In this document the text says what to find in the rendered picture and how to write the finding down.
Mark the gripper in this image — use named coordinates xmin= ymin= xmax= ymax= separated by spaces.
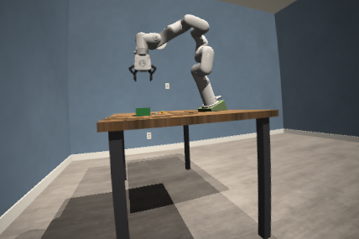
xmin=128 ymin=53 xmax=157 ymax=81

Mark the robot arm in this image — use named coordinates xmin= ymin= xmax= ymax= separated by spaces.
xmin=133 ymin=15 xmax=221 ymax=108

